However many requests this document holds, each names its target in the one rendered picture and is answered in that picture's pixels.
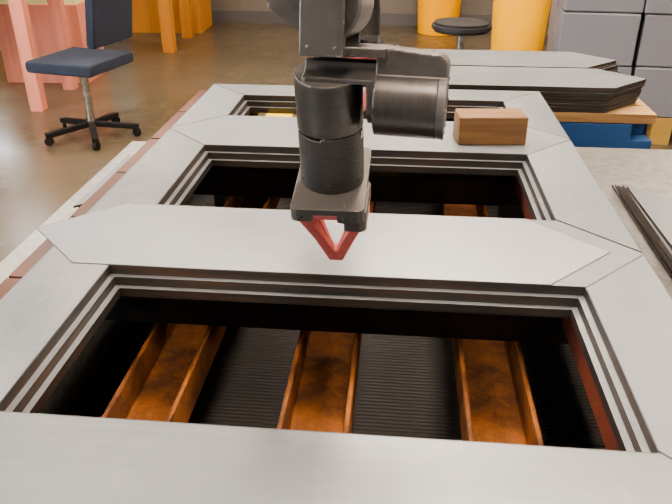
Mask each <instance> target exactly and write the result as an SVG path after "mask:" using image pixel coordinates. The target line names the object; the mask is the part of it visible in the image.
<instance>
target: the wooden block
mask: <svg viewBox="0 0 672 504"><path fill-rule="evenodd" d="M528 120H529V118H528V117H527V116H526V114H525V113H524V112H523V111H522V109H516V108H457V109H455V116H454V128H453V135H454V137H455V139H456V141H457V143H458V145H525V143H526V135H527V128H528Z"/></svg>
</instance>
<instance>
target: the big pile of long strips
mask: <svg viewBox="0 0 672 504"><path fill-rule="evenodd" d="M424 50H431V51H433V50H436V51H438V52H443V53H445V54H446V55H447V56H448V57H449V59H450V62H451V67H450V76H451V78H450V80H449V89H462V90H505V91H539V92H540V93H541V95H542V96H543V98H544V99H545V101H546V103H547V104H548V106H549V107H550V109H551V110H552V112H575V113H607V112H610V111H613V110H616V109H619V108H622V107H625V106H628V105H631V104H634V103H636V100H638V98H637V97H639V95H640V93H641V90H642V89H641V88H642V87H643V86H645V84H644V83H645V82H646V81H647V79H645V78H640V77H635V76H630V75H625V74H620V72H619V71H618V63H616V60H613V59H607V58H602V57H596V56H591V55H586V54H580V53H575V52H552V51H501V50H450V49H424Z"/></svg>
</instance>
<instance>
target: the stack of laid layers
mask: <svg viewBox="0 0 672 504"><path fill-rule="evenodd" d="M457 108H506V107H505V105H504V102H500V101H459V100H448V104H447V114H446V118H454V116H455V109H457ZM250 112H256V113H293V114H296V102H295V96H257V95H244V96H243V97H242V99H241V100H240V101H239V102H238V104H237V105H236V106H235V108H234V109H233V110H232V111H231V113H230V114H229V115H240V116H248V115H249V113H250ZM212 166H223V167H253V168H283V169H299V168H300V152H299V148H287V147H255V146H222V145H204V147H203V148H202V149H201V150H200V152H199V153H198V154H197V156H196V157H195V158H194V159H193V161H192V162H191V163H190V164H189V166H188V167H187V168H186V169H185V171H184V172H183V173H182V174H181V176H180V177H179V178H178V180H177V181H176V182H175V183H174V185H173V186H172V187H171V188H170V190H169V191H168V192H167V193H166V195H165V196H164V197H163V198H162V200H161V201H160V202H159V204H162V205H185V204H186V203H187V201H188V200H189V198H190V197H191V196H192V194H193V193H194V191H195V190H196V188H197V187H198V186H199V184H200V183H201V181H202V180H203V179H204V177H205V176H206V174H207V173H208V171H209V170H210V169H211V167H212ZM370 171H373V172H403V173H433V174H463V175H493V176H517V177H518V180H519V183H520V185H521V188H522V191H523V193H524V196H525V199H526V201H527V204H528V207H529V209H530V212H531V215H532V217H533V220H531V221H534V222H536V223H539V224H542V225H544V226H547V227H549V228H552V229H554V230H557V231H559V232H562V233H565V234H567V235H570V236H572V237H575V238H577V239H580V240H582V241H585V242H587V243H590V244H593V245H595V246H598V247H600V248H603V249H605V250H608V251H610V253H609V254H607V255H606V256H604V257H602V258H600V259H598V260H596V261H595V262H593V263H591V264H589V265H587V266H585V267H584V268H582V269H580V270H578V271H576V272H574V273H573V274H571V275H569V276H567V277H565V278H563V279H562V280H560V281H558V282H556V283H554V284H552V285H530V284H508V283H486V282H464V281H442V280H420V279H398V278H376V277H354V276H332V275H310V274H288V273H266V272H243V271H221V270H200V269H181V268H161V267H142V266H122V265H108V266H109V267H108V268H107V269H106V270H105V272H104V273H103V274H102V275H101V277H100V278H99V279H98V281H97V282H96V283H95V284H94V286H93V287H92V288H91V289H90V291H89V292H88V293H87V294H86V296H85V297H84V298H83V299H82V301H81V302H80V303H79V305H78V306H77V307H76V308H75V310H74V311H73V312H72V313H71V315H70V316H69V317H68V318H67V320H66V321H65V322H64V323H63V325H62V326H61V327H60V329H59V330H58V331H57V332H56V334H55V335H54V336H53V337H52V339H51V340H50V341H49V342H48V344H47V345H46V346H45V347H44V349H43V350H42V351H41V352H40V354H39V355H38V356H37V358H36V359H35V360H34V361H33V363H32V364H31V365H30V366H29V368H28V369H27V370H26V371H25V373H24V374H23V375H22V376H21V378H20V379H19V380H18V382H17V383H16V384H15V385H14V387H13V388H12V389H11V390H10V392H9V393H8V394H7V395H6V397H5V398H4V399H3V400H2V402H1V403H0V411H10V412H26V413H39V411H40V410H41V408H42V407H43V405H44V404H45V403H46V401H47V400H48V398H49V397H50V395H51V394H52V393H53V391H54V390H55V388H56V387H57V386H58V384H59V383H60V381H61V380H62V378H63V377H64V376H65V374H66V373H67V371H68V370H69V369H70V367H71V366H72V364H73V363H74V361H75V360H76V359H77V357H78V356H79V354H80V353H81V352H82V350H83V349H84V347H85V346H86V344H87V343H88V342H89V340H90V339H91V337H92V336H93V335H94V333H95V332H96V330H97V329H98V327H99V326H100V325H101V323H102V322H103V320H104V319H105V318H106V316H107V315H108V313H109V312H110V310H111V309H112V308H113V306H114V305H115V303H116V302H117V300H118V299H119V298H120V296H129V297H150V298H170V299H190V300H210V301H230V302H251V303H271V304H291V305H311V306H332V307H352V308H372V309H392V310H413V311H433V312H453V313H473V314H494V315H514V316H534V317H554V318H571V321H572V324H573V326H574V329H575V332H576V334H577V337H578V340H579V342H580V345H581V348H582V350H583V353H584V356H585V358H586V361H587V364H588V366H589V369H590V372H591V374H592V377H593V380H594V382H595V385H596V388H597V390H598V393H599V396H600V398H601V401H602V404H603V406H604V409H605V412H606V414H607V417H608V420H609V422H610V425H611V428H612V430H613V433H614V435H615V438H616V441H617V443H618V446H619V449H620V451H633V452H649V453H660V452H658V451H657V448H656V446H655V444H654V442H653V439H652V437H651V435H650V433H649V430H648V428H647V426H646V424H645V421H644V419H643V417H642V415H641V412H640V410H639V408H638V405H637V403H636V401H635V399H634V396H633V394H632V392H631V390H630V387H629V385H628V383H627V381H626V378H625V376H624V374H623V372H622V369H621V367H620V365H619V362H618V360H617V358H616V356H615V353H614V351H613V349H612V347H611V344H610V342H609V340H608V338H607V335H606V333H605V331H604V329H603V326H602V324H601V322H600V320H599V317H598V315H597V313H596V310H595V308H594V306H593V304H592V301H591V299H590V297H589V295H588V292H587V290H586V287H588V286H590V285H592V284H593V283H595V282H597V281H599V280H600V279H602V278H604V277H606V276H607V275H609V274H611V273H612V272H614V271H616V270H618V269H619V268H621V267H623V266H625V265H626V264H628V263H630V262H632V261H633V260H635V259H637V258H639V257H640V256H642V255H643V253H642V252H639V251H637V250H634V249H631V248H629V247H626V246H623V245H621V244H618V243H616V242H613V241H610V240H608V239H605V238H602V237H600V236H597V235H595V234H592V233H589V232H587V231H584V230H581V229H579V228H576V227H574V226H571V225H568V224H566V223H563V222H560V221H558V220H555V218H554V215H553V213H552V211H551V209H550V206H549V204H548V202H547V200H546V197H545V195H544V193H543V191H542V188H541V186H540V184H539V182H538V179H537V177H536V175H535V172H534V170H533V168H532V166H531V163H530V161H529V159H528V157H527V155H514V154H482V153H450V152H417V151H385V150H371V163H370Z"/></svg>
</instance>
